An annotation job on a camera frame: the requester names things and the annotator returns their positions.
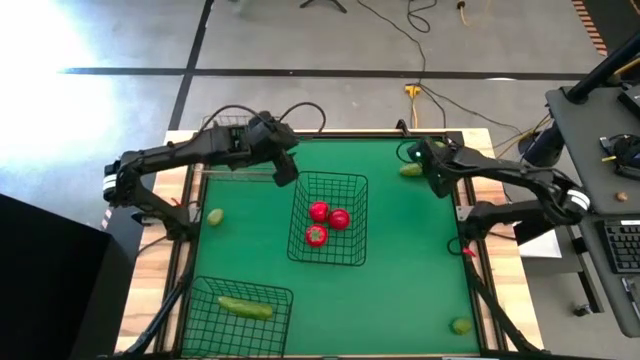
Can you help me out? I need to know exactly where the yellow power connector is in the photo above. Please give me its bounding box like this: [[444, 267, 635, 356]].
[[403, 84, 423, 130]]

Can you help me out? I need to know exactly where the long black floor cable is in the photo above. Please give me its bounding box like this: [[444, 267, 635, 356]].
[[356, 0, 428, 86]]

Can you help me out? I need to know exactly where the low black wire basket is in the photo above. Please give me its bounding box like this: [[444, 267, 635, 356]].
[[179, 274, 295, 359]]

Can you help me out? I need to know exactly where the gold wire basket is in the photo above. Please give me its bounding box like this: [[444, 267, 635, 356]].
[[192, 114, 287, 183]]

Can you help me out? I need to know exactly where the black controller device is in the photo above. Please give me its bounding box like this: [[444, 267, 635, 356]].
[[599, 133, 640, 181]]

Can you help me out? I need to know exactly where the black slanted pole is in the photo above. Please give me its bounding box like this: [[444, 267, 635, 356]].
[[566, 30, 640, 105]]

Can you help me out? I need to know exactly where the black floor mat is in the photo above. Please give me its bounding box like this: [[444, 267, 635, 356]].
[[579, 0, 640, 56]]

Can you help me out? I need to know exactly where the grey side table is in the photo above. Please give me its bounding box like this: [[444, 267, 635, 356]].
[[544, 84, 640, 217]]

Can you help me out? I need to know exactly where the yellow cable with black plug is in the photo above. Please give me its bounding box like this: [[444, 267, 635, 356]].
[[455, 0, 496, 26]]

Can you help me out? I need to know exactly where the coiled black floor cable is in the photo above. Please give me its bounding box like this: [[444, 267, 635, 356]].
[[406, 0, 440, 35]]

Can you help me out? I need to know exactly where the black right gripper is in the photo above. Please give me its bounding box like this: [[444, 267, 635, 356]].
[[407, 138, 459, 200]]

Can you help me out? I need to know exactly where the black tripod stand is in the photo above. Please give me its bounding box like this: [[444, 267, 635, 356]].
[[298, 0, 349, 15]]

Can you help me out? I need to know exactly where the black desk leg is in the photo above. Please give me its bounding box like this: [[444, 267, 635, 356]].
[[569, 234, 606, 314]]

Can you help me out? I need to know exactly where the green felt mat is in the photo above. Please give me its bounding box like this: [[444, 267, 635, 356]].
[[180, 135, 481, 357]]

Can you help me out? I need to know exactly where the grey desk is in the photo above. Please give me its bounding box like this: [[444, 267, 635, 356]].
[[579, 214, 640, 339]]

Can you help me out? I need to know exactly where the black keyboard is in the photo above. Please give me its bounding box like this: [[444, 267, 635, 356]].
[[602, 219, 640, 275]]

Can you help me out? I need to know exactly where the large black box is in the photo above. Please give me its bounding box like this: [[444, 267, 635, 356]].
[[0, 193, 114, 360]]

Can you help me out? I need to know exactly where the black cabinet with striped edge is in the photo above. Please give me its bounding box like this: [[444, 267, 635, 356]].
[[69, 199, 161, 360]]

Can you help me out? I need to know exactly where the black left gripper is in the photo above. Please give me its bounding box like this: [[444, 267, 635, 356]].
[[247, 112, 301, 189]]

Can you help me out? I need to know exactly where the yellow floor cable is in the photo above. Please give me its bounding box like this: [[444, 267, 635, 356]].
[[494, 113, 554, 161]]

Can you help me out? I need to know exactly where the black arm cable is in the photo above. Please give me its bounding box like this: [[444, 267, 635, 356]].
[[199, 101, 328, 137], [395, 138, 421, 164]]

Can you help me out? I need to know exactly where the round black stand base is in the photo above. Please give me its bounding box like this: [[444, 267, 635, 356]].
[[517, 119, 566, 170]]

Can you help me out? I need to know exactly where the tall black wire basket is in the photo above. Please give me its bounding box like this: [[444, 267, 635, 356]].
[[286, 170, 370, 267]]

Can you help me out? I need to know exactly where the thin black floor cable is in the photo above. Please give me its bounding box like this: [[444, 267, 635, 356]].
[[419, 83, 524, 135]]

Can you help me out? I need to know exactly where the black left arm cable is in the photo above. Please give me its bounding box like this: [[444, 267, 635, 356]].
[[199, 101, 328, 137]]

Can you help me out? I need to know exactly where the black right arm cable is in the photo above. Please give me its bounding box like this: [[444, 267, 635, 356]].
[[395, 138, 421, 164]]

